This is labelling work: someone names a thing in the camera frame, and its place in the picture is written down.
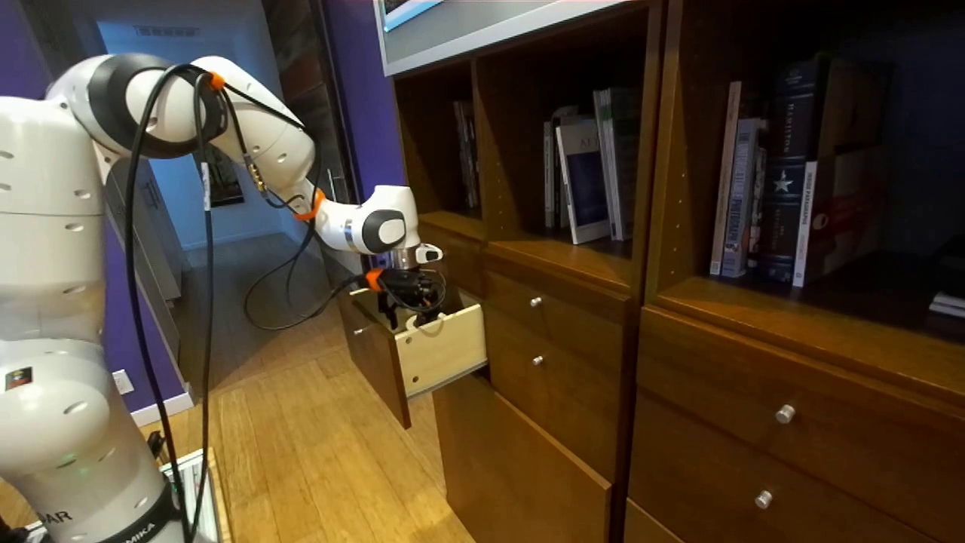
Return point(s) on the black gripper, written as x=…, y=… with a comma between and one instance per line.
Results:
x=416, y=287

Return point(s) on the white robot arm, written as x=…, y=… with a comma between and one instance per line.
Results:
x=68, y=440

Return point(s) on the open wooden drawer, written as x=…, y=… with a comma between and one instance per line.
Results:
x=411, y=356

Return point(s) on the white floor vent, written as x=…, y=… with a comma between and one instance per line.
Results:
x=199, y=496

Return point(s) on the brown wooden cabinet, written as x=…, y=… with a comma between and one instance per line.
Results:
x=652, y=386

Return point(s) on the dark blue star book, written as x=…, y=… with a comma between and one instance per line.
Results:
x=795, y=128

